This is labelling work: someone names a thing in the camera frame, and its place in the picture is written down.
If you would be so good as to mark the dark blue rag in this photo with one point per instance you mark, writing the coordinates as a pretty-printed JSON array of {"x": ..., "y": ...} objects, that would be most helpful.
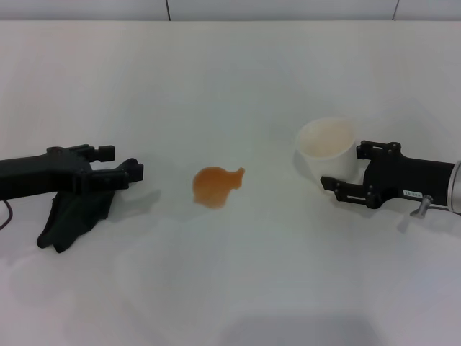
[{"x": 75, "y": 216}]

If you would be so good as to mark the orange liquid stain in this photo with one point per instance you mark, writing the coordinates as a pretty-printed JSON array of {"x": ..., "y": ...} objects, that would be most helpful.
[{"x": 212, "y": 187}]

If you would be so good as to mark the white paper cup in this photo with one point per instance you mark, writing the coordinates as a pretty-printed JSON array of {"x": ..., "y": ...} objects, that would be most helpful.
[{"x": 327, "y": 151}]

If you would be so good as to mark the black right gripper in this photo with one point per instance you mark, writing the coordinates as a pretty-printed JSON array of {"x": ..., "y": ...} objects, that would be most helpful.
[{"x": 407, "y": 180}]

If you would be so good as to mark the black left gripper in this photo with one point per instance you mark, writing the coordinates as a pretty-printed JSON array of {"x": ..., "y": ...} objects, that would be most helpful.
[{"x": 36, "y": 174}]

